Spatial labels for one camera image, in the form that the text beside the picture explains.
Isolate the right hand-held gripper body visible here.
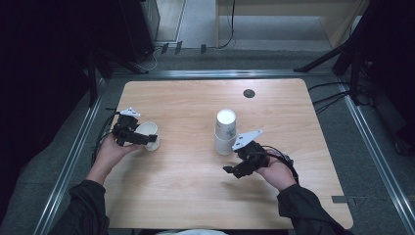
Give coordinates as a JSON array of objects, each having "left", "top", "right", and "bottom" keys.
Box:
[{"left": 231, "top": 129, "right": 270, "bottom": 179}]

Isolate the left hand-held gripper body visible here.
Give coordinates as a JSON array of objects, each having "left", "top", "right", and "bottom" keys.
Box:
[{"left": 112, "top": 107, "right": 142, "bottom": 147}]

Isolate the person's left hand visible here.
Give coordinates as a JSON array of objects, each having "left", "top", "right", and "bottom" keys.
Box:
[{"left": 96, "top": 133, "right": 144, "bottom": 173}]

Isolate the person's right hand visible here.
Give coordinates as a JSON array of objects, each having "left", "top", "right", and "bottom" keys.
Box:
[{"left": 255, "top": 157, "right": 298, "bottom": 193}]

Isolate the black metal stand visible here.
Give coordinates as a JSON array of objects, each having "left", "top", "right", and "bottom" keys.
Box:
[{"left": 85, "top": 45, "right": 150, "bottom": 107}]

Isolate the person's light shirt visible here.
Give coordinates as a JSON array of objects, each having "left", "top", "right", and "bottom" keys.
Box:
[{"left": 156, "top": 228, "right": 229, "bottom": 235}]

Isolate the black cabinet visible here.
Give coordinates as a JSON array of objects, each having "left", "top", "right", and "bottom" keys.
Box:
[{"left": 118, "top": 0, "right": 161, "bottom": 65}]

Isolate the dark curtain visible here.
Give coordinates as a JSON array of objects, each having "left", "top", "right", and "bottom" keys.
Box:
[
  {"left": 358, "top": 0, "right": 415, "bottom": 155},
  {"left": 0, "top": 0, "right": 99, "bottom": 210}
]

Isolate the black tripod stand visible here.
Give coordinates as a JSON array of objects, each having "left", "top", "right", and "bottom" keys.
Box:
[{"left": 293, "top": 0, "right": 376, "bottom": 107}]

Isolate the light wooden cabinet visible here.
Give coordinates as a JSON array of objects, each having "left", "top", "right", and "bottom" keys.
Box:
[{"left": 214, "top": 0, "right": 371, "bottom": 50}]

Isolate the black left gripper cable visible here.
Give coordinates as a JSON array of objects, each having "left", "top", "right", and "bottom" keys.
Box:
[{"left": 91, "top": 111, "right": 121, "bottom": 165}]

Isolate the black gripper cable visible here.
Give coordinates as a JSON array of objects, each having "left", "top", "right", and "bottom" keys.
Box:
[
  {"left": 260, "top": 145, "right": 300, "bottom": 184},
  {"left": 91, "top": 111, "right": 121, "bottom": 165}
]

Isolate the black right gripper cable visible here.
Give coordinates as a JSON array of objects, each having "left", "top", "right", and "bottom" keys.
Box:
[{"left": 260, "top": 145, "right": 300, "bottom": 184}]

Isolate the white floor cable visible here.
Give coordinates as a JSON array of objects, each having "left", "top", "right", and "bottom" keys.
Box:
[{"left": 136, "top": 45, "right": 165, "bottom": 73}]

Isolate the metal floor rail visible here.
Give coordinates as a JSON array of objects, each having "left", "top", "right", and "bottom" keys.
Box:
[
  {"left": 337, "top": 77, "right": 415, "bottom": 234},
  {"left": 32, "top": 76, "right": 109, "bottom": 235},
  {"left": 111, "top": 69, "right": 336, "bottom": 80}
]

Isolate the black floor cable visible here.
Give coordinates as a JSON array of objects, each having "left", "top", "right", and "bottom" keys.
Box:
[
  {"left": 312, "top": 91, "right": 350, "bottom": 106},
  {"left": 307, "top": 81, "right": 350, "bottom": 92},
  {"left": 314, "top": 95, "right": 348, "bottom": 116}
]

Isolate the black hanging cable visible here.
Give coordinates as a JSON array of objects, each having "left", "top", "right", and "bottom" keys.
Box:
[{"left": 217, "top": 0, "right": 237, "bottom": 50}]

